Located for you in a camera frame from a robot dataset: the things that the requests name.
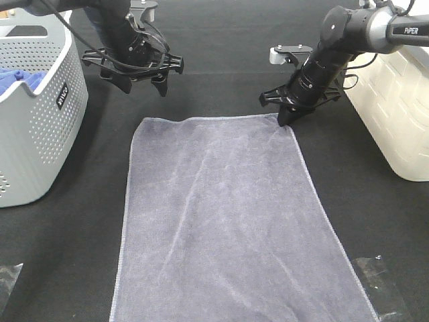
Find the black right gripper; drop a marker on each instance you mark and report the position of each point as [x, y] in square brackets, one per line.
[304, 89]

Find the grey microfibre towel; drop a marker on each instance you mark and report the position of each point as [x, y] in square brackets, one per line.
[222, 223]

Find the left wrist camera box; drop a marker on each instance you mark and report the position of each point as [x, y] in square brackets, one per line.
[143, 10]

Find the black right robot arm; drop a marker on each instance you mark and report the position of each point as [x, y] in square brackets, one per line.
[378, 28]

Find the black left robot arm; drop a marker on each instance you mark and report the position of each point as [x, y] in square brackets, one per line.
[112, 20]

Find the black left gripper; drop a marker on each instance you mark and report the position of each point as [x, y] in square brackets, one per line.
[147, 57]

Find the grey perforated laundry basket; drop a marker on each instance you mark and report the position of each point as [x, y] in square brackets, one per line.
[38, 126]

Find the clear tape strip left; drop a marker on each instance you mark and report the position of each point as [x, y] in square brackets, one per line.
[9, 276]

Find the cream plastic storage bin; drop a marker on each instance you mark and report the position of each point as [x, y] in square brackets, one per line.
[391, 97]

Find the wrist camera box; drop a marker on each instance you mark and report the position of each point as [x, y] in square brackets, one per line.
[282, 54]
[143, 10]

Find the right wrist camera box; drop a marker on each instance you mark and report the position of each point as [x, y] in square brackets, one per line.
[282, 54]

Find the blue towel in basket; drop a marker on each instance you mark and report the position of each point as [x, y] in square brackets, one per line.
[9, 77]

